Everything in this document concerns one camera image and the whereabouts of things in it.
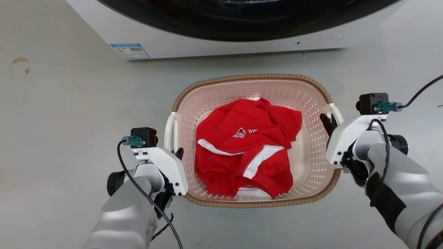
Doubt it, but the blue and white energy label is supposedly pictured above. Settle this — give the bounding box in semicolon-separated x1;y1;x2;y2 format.
110;43;151;60

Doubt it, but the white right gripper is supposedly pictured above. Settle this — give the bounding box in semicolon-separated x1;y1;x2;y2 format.
319;113;388;165

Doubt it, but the black right camera cable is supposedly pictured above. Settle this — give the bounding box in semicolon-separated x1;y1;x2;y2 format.
401;74;443;109

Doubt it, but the red garment with white stripes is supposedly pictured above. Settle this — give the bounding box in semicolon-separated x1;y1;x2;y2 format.
194;98;303;200

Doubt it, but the pink perforated laundry basket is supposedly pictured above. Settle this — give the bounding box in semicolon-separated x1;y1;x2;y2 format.
164;73;344;209

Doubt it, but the dark round washing machine door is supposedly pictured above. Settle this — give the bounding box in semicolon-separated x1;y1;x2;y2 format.
97;0;403;42

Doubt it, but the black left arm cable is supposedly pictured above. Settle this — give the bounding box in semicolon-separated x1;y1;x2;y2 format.
117;139;184;249

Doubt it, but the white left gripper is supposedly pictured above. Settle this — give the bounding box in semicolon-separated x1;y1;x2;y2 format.
132;147;189;197

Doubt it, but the white washing machine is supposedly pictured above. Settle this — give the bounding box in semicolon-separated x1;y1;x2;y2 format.
66;0;409;60

